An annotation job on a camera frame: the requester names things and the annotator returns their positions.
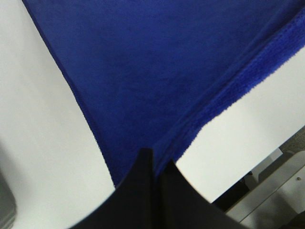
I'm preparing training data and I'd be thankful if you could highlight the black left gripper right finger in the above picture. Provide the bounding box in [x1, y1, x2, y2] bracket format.
[158, 161, 231, 229]

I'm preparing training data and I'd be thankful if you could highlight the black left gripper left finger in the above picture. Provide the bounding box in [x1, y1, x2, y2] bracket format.
[72, 148, 153, 229]

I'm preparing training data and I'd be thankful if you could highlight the blue microfiber towel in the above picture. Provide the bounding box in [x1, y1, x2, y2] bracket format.
[24, 0, 305, 185]

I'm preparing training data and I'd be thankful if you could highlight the white table frame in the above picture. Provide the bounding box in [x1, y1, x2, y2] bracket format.
[213, 128, 305, 229]

